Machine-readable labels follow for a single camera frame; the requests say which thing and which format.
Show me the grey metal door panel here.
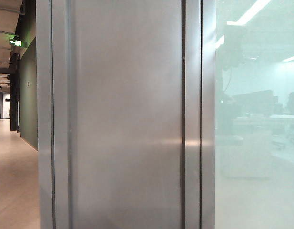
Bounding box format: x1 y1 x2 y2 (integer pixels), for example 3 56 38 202
35 0 217 229

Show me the frosted glass partition pane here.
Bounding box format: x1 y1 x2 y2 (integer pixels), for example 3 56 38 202
215 0 294 229

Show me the green illuminated exit sign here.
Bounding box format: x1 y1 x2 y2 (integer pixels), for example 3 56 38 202
9 35 28 48

